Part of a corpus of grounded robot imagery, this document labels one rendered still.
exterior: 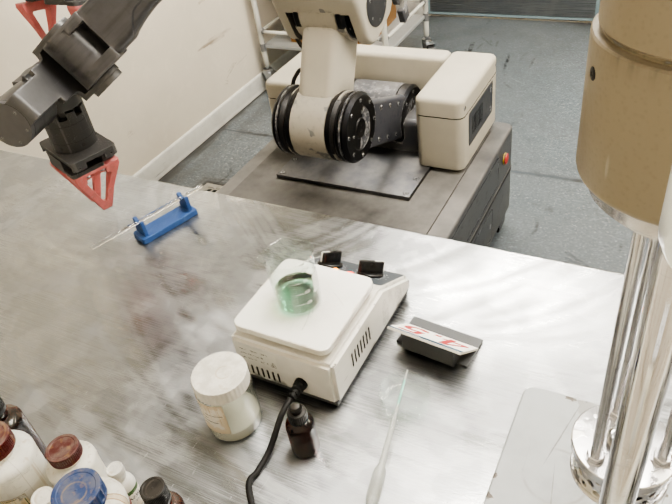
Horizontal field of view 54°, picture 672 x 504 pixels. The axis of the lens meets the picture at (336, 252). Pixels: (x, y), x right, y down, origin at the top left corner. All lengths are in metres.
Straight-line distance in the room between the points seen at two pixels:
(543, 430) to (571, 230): 1.53
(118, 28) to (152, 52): 1.85
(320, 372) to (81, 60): 0.45
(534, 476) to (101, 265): 0.67
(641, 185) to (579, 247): 1.82
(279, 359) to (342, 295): 0.10
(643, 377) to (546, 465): 0.41
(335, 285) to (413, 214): 0.91
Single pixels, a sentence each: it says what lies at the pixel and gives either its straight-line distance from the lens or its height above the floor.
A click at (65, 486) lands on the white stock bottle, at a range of 0.62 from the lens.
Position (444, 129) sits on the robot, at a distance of 1.70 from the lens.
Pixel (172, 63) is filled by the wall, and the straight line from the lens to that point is 2.76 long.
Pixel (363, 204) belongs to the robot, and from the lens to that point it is 1.68.
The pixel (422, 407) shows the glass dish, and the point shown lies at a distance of 0.70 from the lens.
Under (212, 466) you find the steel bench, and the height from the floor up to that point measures 0.75.
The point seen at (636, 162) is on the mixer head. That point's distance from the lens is 0.30.
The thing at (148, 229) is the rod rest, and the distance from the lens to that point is 1.05.
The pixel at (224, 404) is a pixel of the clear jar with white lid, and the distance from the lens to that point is 0.68.
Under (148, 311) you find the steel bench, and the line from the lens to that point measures 0.91.
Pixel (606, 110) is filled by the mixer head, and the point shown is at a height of 1.19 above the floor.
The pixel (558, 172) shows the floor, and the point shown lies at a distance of 2.45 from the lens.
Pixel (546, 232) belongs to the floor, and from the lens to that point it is 2.17.
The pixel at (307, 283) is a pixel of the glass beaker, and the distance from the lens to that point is 0.68.
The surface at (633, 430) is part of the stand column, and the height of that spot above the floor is 1.09.
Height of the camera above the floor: 1.32
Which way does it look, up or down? 39 degrees down
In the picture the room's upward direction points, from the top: 10 degrees counter-clockwise
